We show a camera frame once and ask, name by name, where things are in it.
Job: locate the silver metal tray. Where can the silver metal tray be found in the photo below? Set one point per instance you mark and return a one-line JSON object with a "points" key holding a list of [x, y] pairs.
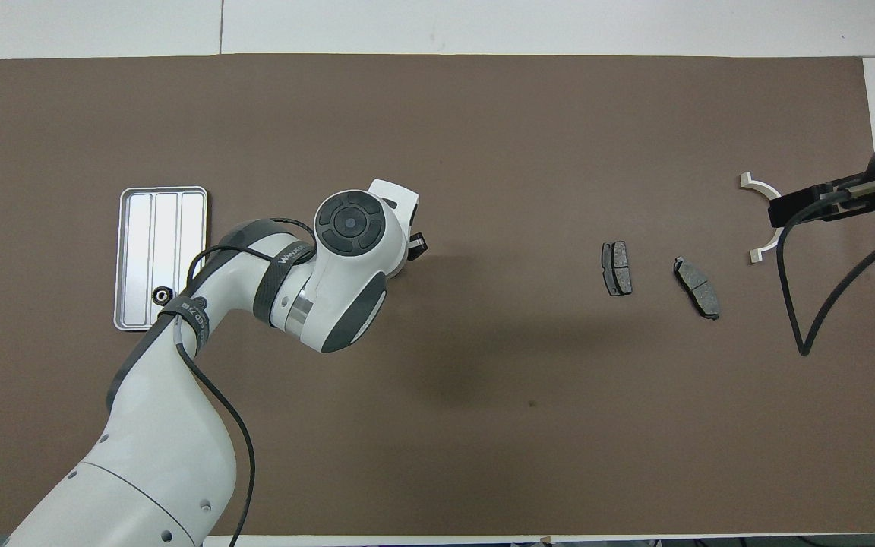
{"points": [[137, 251]]}

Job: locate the brown table mat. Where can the brown table mat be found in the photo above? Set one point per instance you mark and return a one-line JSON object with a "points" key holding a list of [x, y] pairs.
{"points": [[483, 114]]}

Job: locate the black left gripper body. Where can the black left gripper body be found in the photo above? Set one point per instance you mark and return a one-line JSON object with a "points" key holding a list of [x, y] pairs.
{"points": [[416, 247]]}

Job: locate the curved grey brake pad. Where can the curved grey brake pad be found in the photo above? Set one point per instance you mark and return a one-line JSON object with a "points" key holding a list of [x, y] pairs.
{"points": [[697, 289]]}

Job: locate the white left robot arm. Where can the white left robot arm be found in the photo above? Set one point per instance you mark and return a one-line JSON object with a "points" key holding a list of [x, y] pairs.
{"points": [[149, 456]]}

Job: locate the large black bearing gear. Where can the large black bearing gear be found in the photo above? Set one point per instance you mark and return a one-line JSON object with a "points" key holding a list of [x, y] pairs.
{"points": [[162, 295]]}

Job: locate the white semicircular plastic bracket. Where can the white semicircular plastic bracket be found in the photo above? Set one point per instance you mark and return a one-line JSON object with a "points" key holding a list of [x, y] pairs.
{"points": [[755, 256]]}

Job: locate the rectangular grey brake pad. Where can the rectangular grey brake pad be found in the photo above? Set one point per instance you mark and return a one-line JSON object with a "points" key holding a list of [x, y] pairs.
{"points": [[617, 268]]}

